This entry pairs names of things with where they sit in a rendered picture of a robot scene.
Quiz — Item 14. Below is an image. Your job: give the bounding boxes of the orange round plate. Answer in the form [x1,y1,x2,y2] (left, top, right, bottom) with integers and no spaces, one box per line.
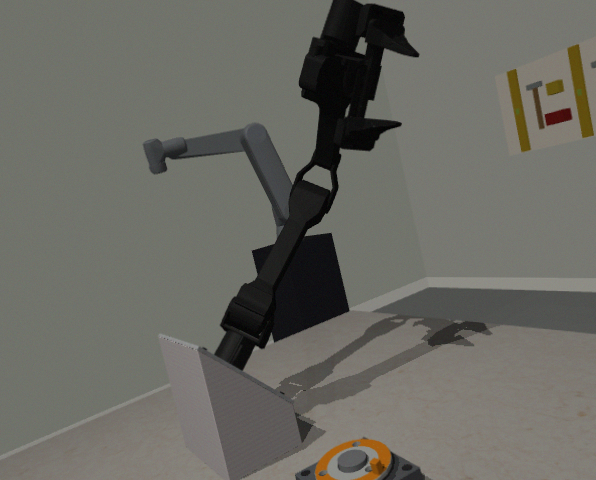
[315,439,393,480]

